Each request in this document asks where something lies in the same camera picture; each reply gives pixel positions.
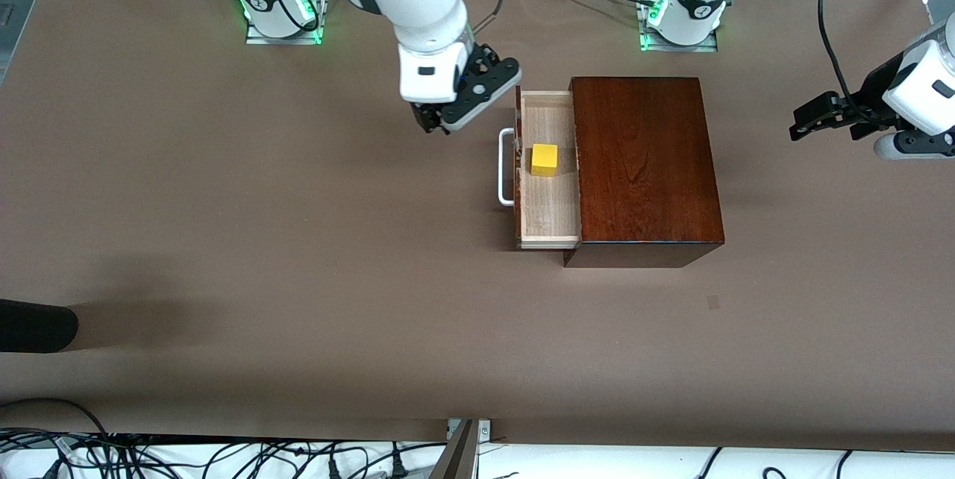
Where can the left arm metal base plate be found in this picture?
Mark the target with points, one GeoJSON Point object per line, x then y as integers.
{"type": "Point", "coordinates": [679, 48]}

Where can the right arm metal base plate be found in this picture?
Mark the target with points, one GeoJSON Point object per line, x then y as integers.
{"type": "Point", "coordinates": [287, 39]}

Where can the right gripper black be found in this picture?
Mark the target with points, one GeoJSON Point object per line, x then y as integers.
{"type": "Point", "coordinates": [427, 115]}

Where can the dark brown wooden cabinet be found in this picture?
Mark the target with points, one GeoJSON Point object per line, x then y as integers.
{"type": "Point", "coordinates": [649, 166]}

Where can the light wood drawer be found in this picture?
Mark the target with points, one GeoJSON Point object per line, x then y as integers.
{"type": "Point", "coordinates": [548, 210]}

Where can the silver metal bracket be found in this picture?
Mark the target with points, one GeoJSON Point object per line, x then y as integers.
{"type": "Point", "coordinates": [485, 430]}

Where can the dark metal beam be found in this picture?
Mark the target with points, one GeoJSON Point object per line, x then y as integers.
{"type": "Point", "coordinates": [459, 456]}

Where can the black ribbed cylinder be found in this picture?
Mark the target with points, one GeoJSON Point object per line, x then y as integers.
{"type": "Point", "coordinates": [37, 326]}

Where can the yellow cube block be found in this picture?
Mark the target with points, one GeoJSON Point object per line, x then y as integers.
{"type": "Point", "coordinates": [545, 160]}

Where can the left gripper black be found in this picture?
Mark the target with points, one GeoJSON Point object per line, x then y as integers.
{"type": "Point", "coordinates": [870, 101]}

